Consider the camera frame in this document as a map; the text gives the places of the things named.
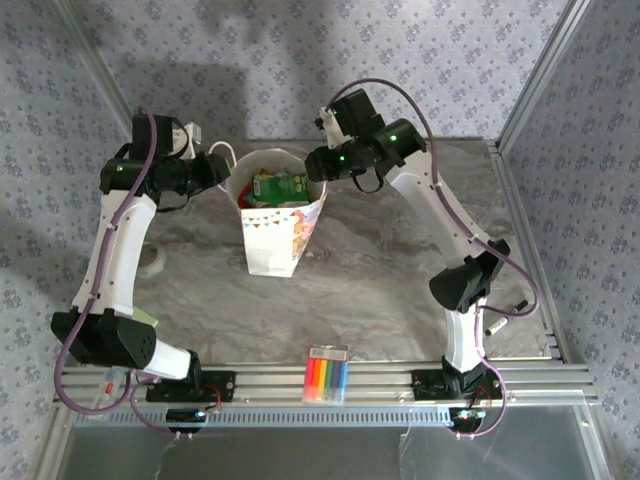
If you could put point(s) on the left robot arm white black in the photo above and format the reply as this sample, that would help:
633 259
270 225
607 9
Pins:
120 240

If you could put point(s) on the cartoon animal print paper bag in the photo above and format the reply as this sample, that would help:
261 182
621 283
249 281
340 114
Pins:
270 240

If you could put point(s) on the green sticky note pad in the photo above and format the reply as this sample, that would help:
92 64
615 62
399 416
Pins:
145 317

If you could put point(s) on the white marker pen black cap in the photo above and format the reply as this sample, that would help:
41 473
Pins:
500 325

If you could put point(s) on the green snack packet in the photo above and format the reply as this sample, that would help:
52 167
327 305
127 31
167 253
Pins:
277 189

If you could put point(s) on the rainbow marker pen pack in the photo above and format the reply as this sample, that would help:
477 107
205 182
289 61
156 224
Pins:
325 375

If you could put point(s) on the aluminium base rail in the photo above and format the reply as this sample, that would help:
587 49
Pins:
270 382

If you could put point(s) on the clear pen with red tip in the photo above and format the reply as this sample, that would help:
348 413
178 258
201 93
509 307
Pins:
107 387

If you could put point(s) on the aluminium frame post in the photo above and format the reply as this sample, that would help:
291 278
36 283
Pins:
540 75
107 85

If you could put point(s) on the clear tape roll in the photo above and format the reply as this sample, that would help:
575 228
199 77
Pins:
161 260

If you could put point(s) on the colourful gummy candy pack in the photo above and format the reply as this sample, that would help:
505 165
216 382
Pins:
246 196

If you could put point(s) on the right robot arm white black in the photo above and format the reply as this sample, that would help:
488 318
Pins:
435 195

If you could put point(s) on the small controller circuit board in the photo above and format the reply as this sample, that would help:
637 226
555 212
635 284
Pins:
467 417
187 416

